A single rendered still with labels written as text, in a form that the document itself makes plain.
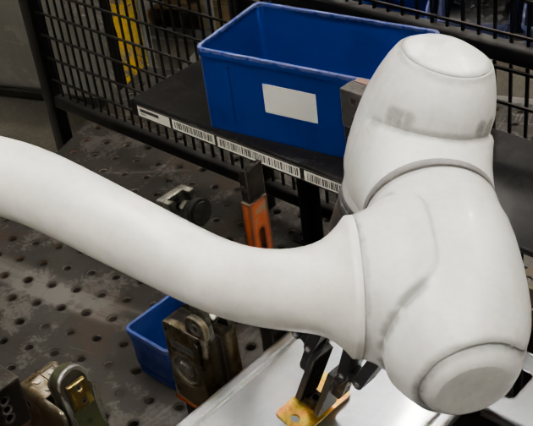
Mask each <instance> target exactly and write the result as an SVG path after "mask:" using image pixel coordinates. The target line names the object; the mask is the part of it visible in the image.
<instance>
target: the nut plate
mask: <svg viewBox="0 0 533 426"><path fill-rule="evenodd" d="M327 375H328V372H324V373H323V375H322V377H321V381H320V384H319V386H318V387H317V388H316V389H314V390H312V391H311V392H310V393H309V394H307V395H306V396H305V399H304V400H303V401H298V400H297V399H296V398H295V396H294V397H292V398H291V399H290V400H289V401H287V402H286V403H285V404H284V405H283V406H281V407H280V408H279V409H278V410H277V412H276V415H277V417H278V418H279V419H280V420H281V421H282V422H283V423H284V424H286V425H287V426H316V425H317V424H319V422H320V421H321V420H322V419H324V418H325V417H326V416H327V415H328V414H329V413H330V412H332V411H333V410H334V409H335V408H336V407H338V406H339V405H340V404H341V403H342V402H343V401H345V400H346V399H347V398H348V397H349V395H350V391H348V392H347V393H346V394H345V395H344V396H342V397H341V398H340V399H337V401H336V403H335V404H333V405H332V406H331V407H330V408H329V409H328V410H326V411H325V412H324V413H323V414H322V415H321V416H320V417H319V418H318V417H317V416H316V415H315V414H314V413H313V411H314V409H315V406H316V403H317V401H318V398H319V395H320V394H321V390H322V387H323V385H324V383H325V380H326V378H327ZM312 398H315V399H316V401H314V400H313V399H312ZM292 416H297V417H298V418H299V422H297V423H295V422H293V421H292V420H291V417H292Z"/></svg>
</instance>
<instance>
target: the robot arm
mask: <svg viewBox="0 0 533 426"><path fill-rule="evenodd" d="M496 107H497V86H496V76H495V69H494V66H493V64H492V62H491V60H490V59H489V58H488V57H487V56H486V55H485V54H484V53H483V52H481V51H480V50H478V49H477V48H475V47H474V46H472V45H470V44H469V43H467V42H465V41H462V40H460V39H458V38H455V37H452V36H450V35H442V34H421V35H410V36H407V37H405V38H404V39H402V40H400V41H399V42H398V43H397V44H396V45H395V46H394V47H393V48H392V50H391V51H390V52H389V53H388V54H387V56H385V58H384V59H383V60H382V62H381V63H380V65H379V66H378V68H377V69H376V71H375V73H374V74H373V76H372V77H371V80H370V81H369V83H368V85H367V86H366V88H365V91H364V94H363V96H362V97H361V100H360V104H359V105H358V108H357V111H356V113H355V115H354V120H353V123H352V126H351V129H350V132H349V137H348V140H347V144H346V149H345V153H344V158H343V169H344V177H343V181H342V183H341V186H340V189H339V191H338V199H337V202H336V204H335V207H334V210H333V213H332V217H331V220H330V222H329V227H328V232H329V234H327V235H326V236H325V237H324V238H323V239H321V240H319V241H317V242H315V243H312V244H309V245H305V246H302V247H298V248H284V249H273V248H256V247H251V246H247V245H243V244H240V243H236V242H233V241H230V240H228V239H226V238H222V237H220V236H218V235H216V234H214V233H212V232H209V231H207V230H206V229H204V228H202V227H199V226H197V225H196V224H194V223H192V222H190V221H187V220H185V219H184V218H182V217H180V216H177V215H175V214H174V213H172V212H170V211H168V210H166V209H164V208H162V207H161V206H159V205H156V204H154V203H152V202H150V201H149V200H147V199H144V198H142V197H140V196H139V195H138V194H135V193H133V192H131V191H129V190H128V189H126V188H123V187H121V186H119V185H117V184H116V183H113V182H111V181H109V180H108V179H106V178H104V177H102V176H100V175H98V174H96V173H94V172H92V171H90V170H88V169H86V168H84V167H82V166H80V165H78V164H76V163H74V162H72V161H70V160H68V159H66V158H64V157H62V156H59V155H57V154H55V153H52V152H51V151H48V150H44V149H42V148H40V147H38V146H35V145H31V144H27V143H25V142H22V141H18V140H16V139H10V138H6V137H3V136H0V217H2V218H6V219H9V220H11V221H16V222H18V223H20V224H23V225H25V226H28V227H30V228H33V229H35V230H37V231H38V232H41V233H43V234H45V235H47V236H48V237H50V238H54V239H56V240H58V241H59V242H61V243H64V244H66V245H68V246H69V247H71V248H73V249H76V250H78V251H80V252H81V253H83V254H86V255H88V256H90V257H91V258H93V259H96V260H98V261H100V262H102V263H103V264H105V265H108V266H110V267H112V268H114V269H115V270H118V271H120V272H122V273H124V274H125V275H127V276H131V277H133V278H135V279H136V280H138V281H141V282H143V283H145V284H146V285H148V286H150V287H153V288H155V289H157V290H158V291H160V292H163V293H165V294H167V295H168V296H170V297H172V298H176V299H178V300H179V301H181V302H183V303H186V304H188V305H190V306H192V307H195V308H197V309H200V310H202V311H205V312H207V313H209V314H213V315H216V316H218V317H221V318H224V319H226V320H232V321H234V322H238V323H241V324H246V325H253V326H257V327H262V328H268V329H274V330H286V331H291V332H292V335H293V337H294V338H295V339H298V340H299V339H301V341H302V342H303V343H304V352H303V355H302V358H301V360H300V363H299V365H300V367H301V368H302V369H303V370H304V373H303V376H302V379H301V381H300V383H299V388H298V390H297V392H296V395H295V398H296V399H297V400H298V401H303V400H304V399H305V396H306V395H307V394H309V393H310V392H311V391H312V390H314V389H316V388H317V387H318V386H319V384H320V381H321V377H322V375H323V373H324V370H325V368H326V366H327V362H328V359H329V358H330V355H331V352H332V349H333V346H332V345H331V344H330V343H329V342H328V343H327V344H325V343H326V342H327V341H329V340H331V341H334V342H336V343H337V344H338V345H339V346H340V347H341V348H342V349H343V351H342V355H341V358H340V362H339V365H338V366H336V367H335V368H334V369H333V370H331V371H330V372H329V373H328V375H327V378H326V380H325V383H324V385H323V387H322V390H321V394H320V395H319V398H318V401H317V403H316V406H315V409H314V411H313V413H314V414H315V415H316V416H317V417H318V418H319V417H320V416H321V415H322V414H323V413H324V412H325V411H326V410H328V409H329V408H330V407H331V406H332V405H333V404H335V403H336V401H337V399H340V398H341V397H342V396H344V395H345V394H346V393H347V392H348V391H349V390H350V387H351V385H352V384H353V387H354V388H355V389H356V390H361V389H362V388H364V387H365V386H366V385H367V384H368V383H369V382H371V381H372V380H373V379H374V378H375V377H376V376H377V375H378V373H379V372H380V371H381V369H384V370H386V372H387V377H388V378H389V379H390V381H391V382H392V384H393V385H394V386H395V387H396V388H397V389H398V390H399V391H400V392H401V393H403V394H404V395H405V396H406V397H408V398H409V399H410V400H411V401H412V402H413V403H415V404H416V405H418V406H419V407H421V408H423V409H425V410H427V411H430V412H439V413H443V414H447V415H462V414H467V413H472V412H477V411H480V410H481V409H484V408H486V407H489V406H490V405H492V404H494V403H495V402H497V401H499V400H500V399H502V398H503V397H504V396H505V395H506V394H507V393H508V392H509V391H510V390H511V388H512V387H513V385H514V383H515V381H516V380H517V379H518V377H519V374H520V372H521V369H522V367H523V364H524V361H525V356H526V352H527V347H528V344H529V340H530V334H531V321H532V318H531V304H530V293H529V288H528V283H527V279H526V274H525V268H524V264H523V260H522V257H521V254H520V251H519V245H518V243H517V240H516V237H515V235H514V231H513V228H512V226H511V224H510V221H509V219H508V217H507V215H506V213H505V212H504V210H503V208H502V206H501V205H500V203H499V201H498V199H497V194H496V190H495V187H494V181H493V169H492V159H493V145H494V139H493V137H492V135H491V130H492V125H493V123H494V120H495V116H496ZM324 344H325V345H324ZM363 360H366V362H365V364H364V365H363V367H361V364H362V362H363Z"/></svg>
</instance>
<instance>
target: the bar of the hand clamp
mask: <svg viewBox="0 0 533 426"><path fill-rule="evenodd" d="M157 205H159V206H161V207H162V208H164V209H166V210H168V211H170V212H172V213H174V214H175V215H177V216H180V217H182V218H184V219H185V220H187V221H190V222H192V223H194V224H196V225H197V226H199V227H202V228H204V229H206V228H205V224H206V223H207V222H208V221H209V219H210V217H211V214H212V206H211V204H210V202H209V201H208V200H207V199H203V198H196V195H195V190H194V189H193V188H190V187H187V186H185V185H182V184H180V185H179V186H177V187H176V188H174V189H172V190H171V191H169V192H168V193H166V194H164V195H163V196H162V197H160V198H159V199H157ZM189 308H190V312H191V314H195V315H197V316H199V317H200V318H202V319H203V320H204V321H205V323H206V325H207V327H208V330H209V334H210V339H209V340H210V341H211V340H213V339H214V338H215V334H214V331H213V328H212V323H211V321H210V317H209V314H208V313H207V312H205V311H202V310H200V309H197V308H195V307H192V306H190V305H189ZM217 323H220V324H222V325H226V326H230V325H231V324H232V323H233V321H232V320H228V319H224V318H221V317H220V318H219V320H218V321H217Z"/></svg>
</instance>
